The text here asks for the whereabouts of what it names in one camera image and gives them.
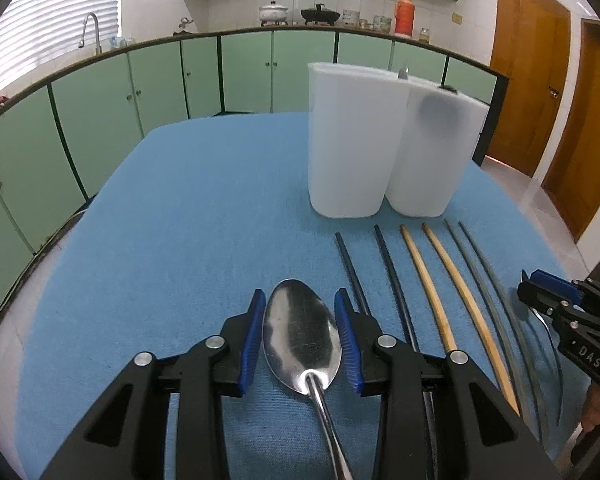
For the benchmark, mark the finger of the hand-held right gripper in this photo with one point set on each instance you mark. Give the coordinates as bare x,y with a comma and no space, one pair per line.
552,282
537,297

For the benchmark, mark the large metal spoon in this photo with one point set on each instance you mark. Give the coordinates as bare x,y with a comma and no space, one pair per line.
300,330

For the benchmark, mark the stacked glass containers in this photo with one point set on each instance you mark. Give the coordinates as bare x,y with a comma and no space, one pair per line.
350,18

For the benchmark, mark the metal kitchen faucet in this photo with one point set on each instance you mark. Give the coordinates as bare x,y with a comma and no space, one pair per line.
96,35

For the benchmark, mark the white window blind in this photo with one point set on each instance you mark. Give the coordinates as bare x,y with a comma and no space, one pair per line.
55,15

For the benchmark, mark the orange thermos flask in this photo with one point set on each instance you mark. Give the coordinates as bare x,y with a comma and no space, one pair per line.
403,17

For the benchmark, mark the wall power outlet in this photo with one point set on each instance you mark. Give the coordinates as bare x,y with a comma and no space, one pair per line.
458,18

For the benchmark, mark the white cooking pot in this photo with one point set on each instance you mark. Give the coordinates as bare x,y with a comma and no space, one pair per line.
273,14

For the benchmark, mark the grey chopstick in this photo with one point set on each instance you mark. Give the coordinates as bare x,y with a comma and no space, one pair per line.
500,281
480,280

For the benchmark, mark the glass storage jar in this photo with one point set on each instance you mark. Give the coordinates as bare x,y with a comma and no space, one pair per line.
382,24

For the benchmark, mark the person's right hand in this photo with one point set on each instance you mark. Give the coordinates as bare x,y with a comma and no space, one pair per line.
592,410

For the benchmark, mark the black chopstick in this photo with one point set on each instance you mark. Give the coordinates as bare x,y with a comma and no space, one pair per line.
352,275
395,280

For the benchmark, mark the white plastic utensil container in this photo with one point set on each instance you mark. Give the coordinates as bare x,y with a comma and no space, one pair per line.
350,150
430,175

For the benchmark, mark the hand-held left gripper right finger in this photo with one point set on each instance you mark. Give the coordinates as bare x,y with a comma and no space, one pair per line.
347,340

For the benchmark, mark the wooden chopstick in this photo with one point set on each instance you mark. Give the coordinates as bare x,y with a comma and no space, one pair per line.
462,285
426,280

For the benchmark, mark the green kitchen base cabinets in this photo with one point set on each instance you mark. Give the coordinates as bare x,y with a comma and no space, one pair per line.
105,95

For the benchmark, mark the wooden door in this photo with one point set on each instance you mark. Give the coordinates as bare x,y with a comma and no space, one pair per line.
525,75
587,135

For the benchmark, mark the blue tablecloth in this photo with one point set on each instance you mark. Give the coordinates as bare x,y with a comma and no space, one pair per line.
205,235

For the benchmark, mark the black wok with lid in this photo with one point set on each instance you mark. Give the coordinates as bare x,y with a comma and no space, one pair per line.
320,15

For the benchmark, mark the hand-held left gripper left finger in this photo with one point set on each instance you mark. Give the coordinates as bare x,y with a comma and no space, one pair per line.
252,340

